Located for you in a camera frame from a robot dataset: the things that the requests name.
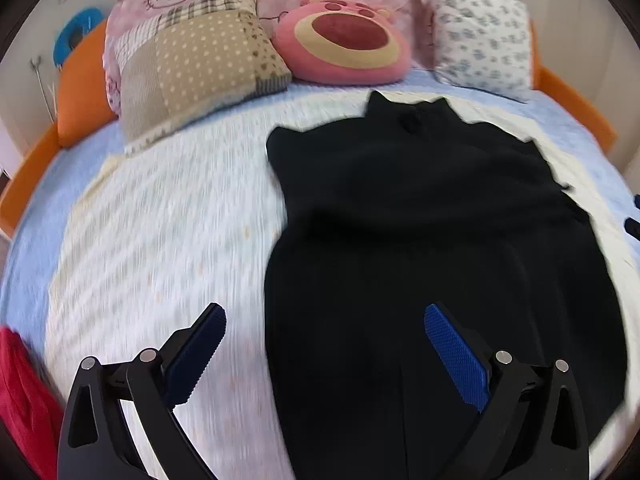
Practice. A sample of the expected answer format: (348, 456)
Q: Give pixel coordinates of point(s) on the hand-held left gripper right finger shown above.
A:
(455, 355)

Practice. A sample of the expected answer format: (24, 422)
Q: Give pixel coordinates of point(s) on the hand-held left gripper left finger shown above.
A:
(197, 355)

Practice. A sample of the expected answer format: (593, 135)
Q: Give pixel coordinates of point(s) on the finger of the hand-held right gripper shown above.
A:
(634, 227)

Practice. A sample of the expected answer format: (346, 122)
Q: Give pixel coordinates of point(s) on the black sweater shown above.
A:
(400, 260)

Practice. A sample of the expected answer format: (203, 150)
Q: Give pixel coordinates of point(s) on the cream dotted blanket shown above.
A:
(175, 240)

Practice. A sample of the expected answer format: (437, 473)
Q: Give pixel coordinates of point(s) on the red garment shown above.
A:
(25, 400)

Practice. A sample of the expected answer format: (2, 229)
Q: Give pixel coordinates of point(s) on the white floral pillow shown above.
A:
(480, 40)

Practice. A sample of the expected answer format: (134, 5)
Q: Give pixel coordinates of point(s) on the orange sofa bed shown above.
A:
(80, 105)

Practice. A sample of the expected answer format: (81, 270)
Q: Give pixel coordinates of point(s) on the beige patchwork pillow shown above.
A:
(200, 65)

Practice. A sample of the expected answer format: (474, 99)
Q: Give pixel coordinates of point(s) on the white dried branches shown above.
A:
(37, 67)

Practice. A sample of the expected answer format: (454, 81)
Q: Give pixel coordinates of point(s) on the pink bear cushion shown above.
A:
(345, 40)

